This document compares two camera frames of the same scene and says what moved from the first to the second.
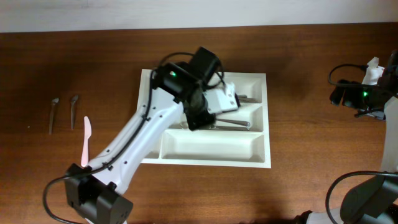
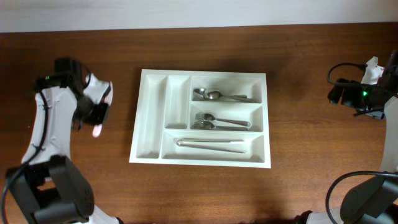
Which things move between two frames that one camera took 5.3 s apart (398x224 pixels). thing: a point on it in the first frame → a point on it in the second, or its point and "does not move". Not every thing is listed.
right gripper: x=337 y=94 does not move
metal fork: x=236 y=122 does not move
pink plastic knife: x=87 y=130 → x=97 y=129
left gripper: x=201 y=119 → x=93 y=112
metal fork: x=231 y=128 does not move
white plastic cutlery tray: x=238 y=139 does not move
